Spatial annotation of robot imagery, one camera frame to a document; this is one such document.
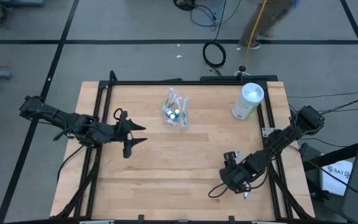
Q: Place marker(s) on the white printed paper sheet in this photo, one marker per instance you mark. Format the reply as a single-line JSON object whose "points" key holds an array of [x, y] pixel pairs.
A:
{"points": [[334, 183]]}

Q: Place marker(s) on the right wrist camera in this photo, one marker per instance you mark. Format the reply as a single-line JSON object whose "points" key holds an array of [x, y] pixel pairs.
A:
{"points": [[230, 156]]}

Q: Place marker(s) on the black diagonal beam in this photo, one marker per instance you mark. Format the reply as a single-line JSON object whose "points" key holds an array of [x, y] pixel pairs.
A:
{"points": [[337, 155]]}

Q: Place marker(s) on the grey floor box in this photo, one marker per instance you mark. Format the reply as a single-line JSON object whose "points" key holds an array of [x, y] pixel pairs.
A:
{"points": [[20, 2]]}

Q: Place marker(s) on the black aluminium rig frame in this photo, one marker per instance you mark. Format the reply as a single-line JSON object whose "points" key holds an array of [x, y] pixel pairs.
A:
{"points": [[182, 83]]}

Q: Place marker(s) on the person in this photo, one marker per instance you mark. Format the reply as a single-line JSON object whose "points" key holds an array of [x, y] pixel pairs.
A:
{"points": [[269, 18]]}

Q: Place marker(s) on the pink white toothbrush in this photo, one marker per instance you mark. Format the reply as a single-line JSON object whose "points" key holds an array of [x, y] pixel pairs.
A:
{"points": [[176, 99]]}

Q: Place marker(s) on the grey white toothbrush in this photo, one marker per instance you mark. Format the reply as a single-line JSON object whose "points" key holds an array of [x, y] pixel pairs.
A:
{"points": [[246, 195]]}

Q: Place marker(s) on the white wipes canister green label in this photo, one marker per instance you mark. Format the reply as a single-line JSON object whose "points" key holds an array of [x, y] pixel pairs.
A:
{"points": [[247, 102]]}

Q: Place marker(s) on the clear acrylic organizer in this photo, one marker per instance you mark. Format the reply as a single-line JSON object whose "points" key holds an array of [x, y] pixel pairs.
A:
{"points": [[166, 122]]}

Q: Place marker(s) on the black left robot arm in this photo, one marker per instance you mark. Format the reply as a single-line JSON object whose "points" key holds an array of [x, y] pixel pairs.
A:
{"points": [[73, 123]]}

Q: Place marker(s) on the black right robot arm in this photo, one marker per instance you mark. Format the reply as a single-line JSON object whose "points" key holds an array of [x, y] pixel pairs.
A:
{"points": [[284, 137]]}

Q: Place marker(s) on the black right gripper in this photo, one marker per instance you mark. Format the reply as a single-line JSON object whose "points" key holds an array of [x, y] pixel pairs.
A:
{"points": [[236, 177]]}

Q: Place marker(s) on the silver metal bracket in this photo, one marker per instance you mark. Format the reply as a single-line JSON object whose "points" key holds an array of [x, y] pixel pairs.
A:
{"points": [[266, 130]]}

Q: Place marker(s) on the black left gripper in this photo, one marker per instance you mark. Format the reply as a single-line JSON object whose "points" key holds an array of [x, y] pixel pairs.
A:
{"points": [[120, 132]]}

